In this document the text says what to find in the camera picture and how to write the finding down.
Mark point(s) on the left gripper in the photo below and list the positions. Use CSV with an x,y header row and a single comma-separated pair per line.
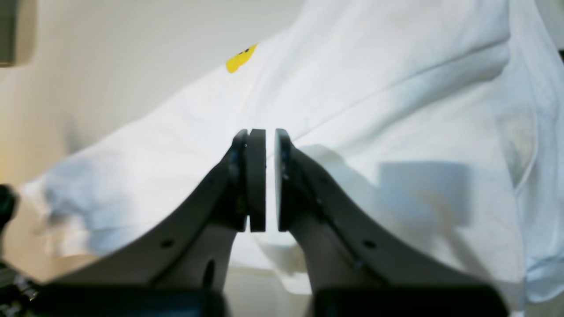
x,y
17,293

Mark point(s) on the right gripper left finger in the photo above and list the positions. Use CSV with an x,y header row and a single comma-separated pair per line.
x,y
177,269

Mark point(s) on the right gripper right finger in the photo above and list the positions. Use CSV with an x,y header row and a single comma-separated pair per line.
x,y
356,268

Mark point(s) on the white printed t-shirt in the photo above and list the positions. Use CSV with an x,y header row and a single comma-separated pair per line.
x,y
441,119

